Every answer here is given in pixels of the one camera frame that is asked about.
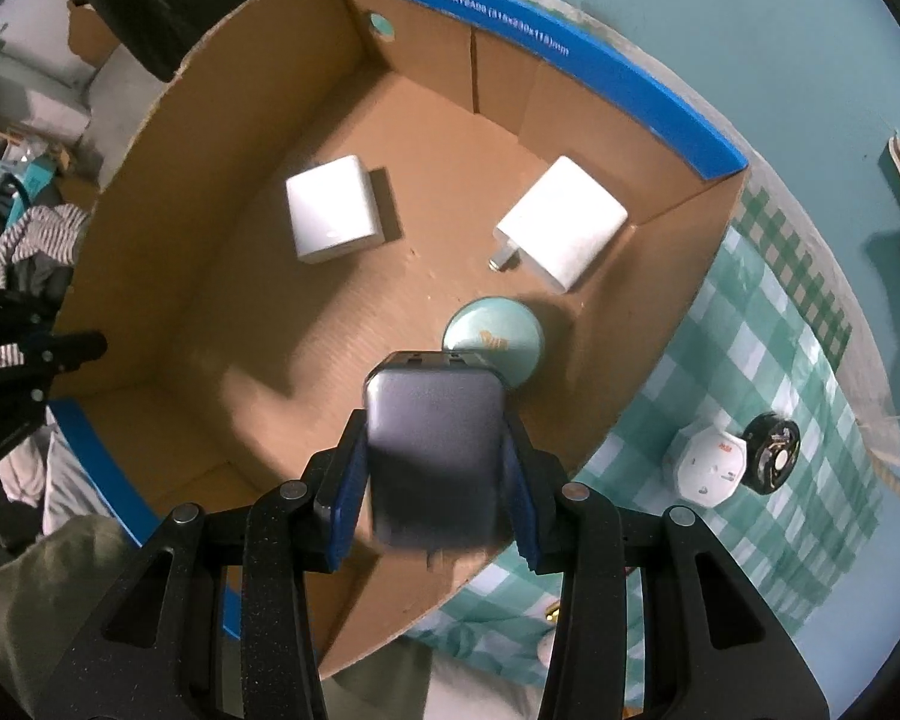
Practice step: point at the green beige checked cloth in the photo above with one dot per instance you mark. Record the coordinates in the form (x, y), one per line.
(795, 270)

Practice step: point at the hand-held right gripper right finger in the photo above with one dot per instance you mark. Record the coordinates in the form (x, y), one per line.
(523, 502)

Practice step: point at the person's green trousers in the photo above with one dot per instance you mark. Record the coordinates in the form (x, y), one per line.
(60, 562)

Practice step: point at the white cube charger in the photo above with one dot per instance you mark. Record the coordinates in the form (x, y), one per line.
(334, 214)
(562, 225)

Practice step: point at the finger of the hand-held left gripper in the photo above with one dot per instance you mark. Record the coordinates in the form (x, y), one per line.
(75, 351)

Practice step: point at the green white checked plastic tablecloth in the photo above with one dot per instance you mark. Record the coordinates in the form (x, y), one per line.
(720, 360)

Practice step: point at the blue-rimmed cardboard box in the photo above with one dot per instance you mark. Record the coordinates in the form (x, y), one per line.
(270, 330)

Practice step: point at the striped cloth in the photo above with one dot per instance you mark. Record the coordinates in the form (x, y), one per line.
(37, 229)

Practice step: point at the black round tape measure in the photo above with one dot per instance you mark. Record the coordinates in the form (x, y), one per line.
(771, 454)

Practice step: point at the white hexagonal adapter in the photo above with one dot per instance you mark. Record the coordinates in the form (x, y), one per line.
(705, 469)

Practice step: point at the teal box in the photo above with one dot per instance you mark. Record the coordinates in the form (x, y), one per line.
(34, 176)

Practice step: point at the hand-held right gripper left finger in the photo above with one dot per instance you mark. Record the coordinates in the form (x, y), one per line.
(345, 495)

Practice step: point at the round teal tin lid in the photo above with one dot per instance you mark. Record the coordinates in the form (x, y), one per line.
(495, 330)

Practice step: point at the dark grey charger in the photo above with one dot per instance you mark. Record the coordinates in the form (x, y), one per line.
(435, 450)

